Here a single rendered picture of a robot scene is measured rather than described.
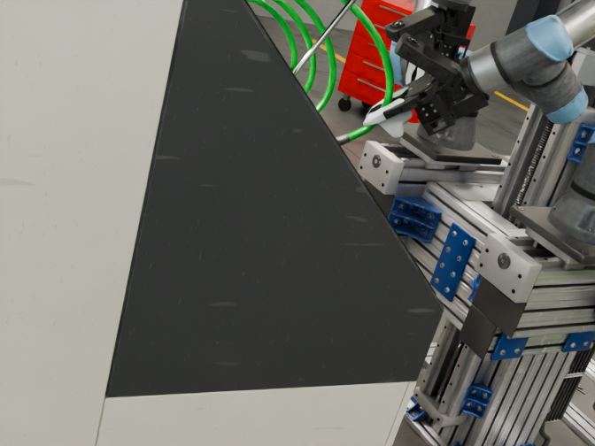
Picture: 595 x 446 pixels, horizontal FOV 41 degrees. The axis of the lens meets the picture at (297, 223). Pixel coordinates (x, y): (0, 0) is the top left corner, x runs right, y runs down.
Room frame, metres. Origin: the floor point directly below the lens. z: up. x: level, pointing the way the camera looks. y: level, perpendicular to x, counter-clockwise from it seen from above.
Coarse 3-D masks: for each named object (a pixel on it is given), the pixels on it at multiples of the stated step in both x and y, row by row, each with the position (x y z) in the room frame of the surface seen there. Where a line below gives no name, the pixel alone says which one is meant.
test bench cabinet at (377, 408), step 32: (384, 384) 1.25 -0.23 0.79; (128, 416) 1.01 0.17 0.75; (160, 416) 1.04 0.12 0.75; (192, 416) 1.07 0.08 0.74; (224, 416) 1.09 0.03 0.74; (256, 416) 1.12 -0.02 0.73; (288, 416) 1.15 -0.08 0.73; (320, 416) 1.19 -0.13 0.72; (352, 416) 1.22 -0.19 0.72; (384, 416) 1.26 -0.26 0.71
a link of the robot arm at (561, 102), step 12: (564, 72) 1.34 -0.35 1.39; (516, 84) 1.42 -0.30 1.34; (552, 84) 1.33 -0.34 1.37; (564, 84) 1.34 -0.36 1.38; (576, 84) 1.36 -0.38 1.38; (528, 96) 1.40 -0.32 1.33; (540, 96) 1.35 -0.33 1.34; (552, 96) 1.34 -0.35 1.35; (564, 96) 1.34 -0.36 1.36; (576, 96) 1.35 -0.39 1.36; (552, 108) 1.35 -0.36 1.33; (564, 108) 1.35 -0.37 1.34; (576, 108) 1.36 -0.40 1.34; (552, 120) 1.38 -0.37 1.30; (564, 120) 1.37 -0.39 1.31
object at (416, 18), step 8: (424, 8) 1.61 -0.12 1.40; (432, 8) 1.60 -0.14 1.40; (408, 16) 1.59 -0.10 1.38; (416, 16) 1.58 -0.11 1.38; (424, 16) 1.58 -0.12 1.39; (432, 16) 1.57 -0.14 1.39; (440, 16) 1.58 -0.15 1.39; (392, 24) 1.57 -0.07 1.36; (400, 24) 1.56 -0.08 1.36; (408, 24) 1.56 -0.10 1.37; (416, 24) 1.56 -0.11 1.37; (424, 24) 1.57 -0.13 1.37; (432, 24) 1.57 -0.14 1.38; (440, 24) 1.59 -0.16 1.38; (392, 32) 1.54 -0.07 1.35; (400, 32) 1.54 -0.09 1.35; (408, 32) 1.55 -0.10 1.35; (416, 32) 1.56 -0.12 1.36; (392, 40) 1.55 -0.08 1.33
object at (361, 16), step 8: (344, 0) 1.38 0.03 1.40; (352, 8) 1.38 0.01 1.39; (360, 16) 1.38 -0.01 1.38; (368, 24) 1.39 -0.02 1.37; (368, 32) 1.39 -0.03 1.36; (376, 32) 1.39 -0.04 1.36; (376, 40) 1.39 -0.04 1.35; (384, 48) 1.39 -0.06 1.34; (384, 56) 1.39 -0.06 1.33; (384, 64) 1.39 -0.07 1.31; (392, 72) 1.40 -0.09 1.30; (392, 80) 1.40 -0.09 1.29; (392, 88) 1.40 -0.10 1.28; (384, 96) 1.40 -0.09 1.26; (392, 96) 1.40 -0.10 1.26; (384, 104) 1.40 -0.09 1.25; (360, 128) 1.40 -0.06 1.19; (368, 128) 1.39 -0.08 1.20; (352, 136) 1.39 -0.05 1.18
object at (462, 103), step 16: (464, 64) 1.35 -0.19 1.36; (416, 80) 1.41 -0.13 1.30; (432, 80) 1.36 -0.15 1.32; (464, 80) 1.35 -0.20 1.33; (432, 96) 1.35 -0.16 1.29; (448, 96) 1.36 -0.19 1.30; (464, 96) 1.36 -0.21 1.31; (480, 96) 1.35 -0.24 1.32; (416, 112) 1.37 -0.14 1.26; (432, 112) 1.36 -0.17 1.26; (448, 112) 1.35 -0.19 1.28; (464, 112) 1.36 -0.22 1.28
